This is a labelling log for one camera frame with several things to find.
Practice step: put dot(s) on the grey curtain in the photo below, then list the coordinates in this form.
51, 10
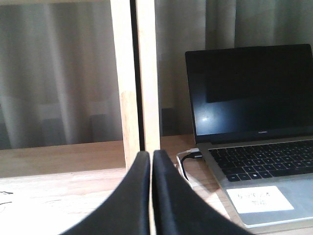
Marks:
58, 79

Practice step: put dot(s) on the wooden shelf unit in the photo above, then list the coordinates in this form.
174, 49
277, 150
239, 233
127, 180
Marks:
45, 190

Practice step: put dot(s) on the silver laptop computer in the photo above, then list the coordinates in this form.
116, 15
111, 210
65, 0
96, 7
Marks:
252, 111

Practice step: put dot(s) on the white note on laptop left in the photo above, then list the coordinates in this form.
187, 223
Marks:
258, 199

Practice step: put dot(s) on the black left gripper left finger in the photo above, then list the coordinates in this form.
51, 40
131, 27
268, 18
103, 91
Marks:
126, 210

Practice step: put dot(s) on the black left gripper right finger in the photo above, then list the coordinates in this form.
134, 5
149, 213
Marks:
178, 210

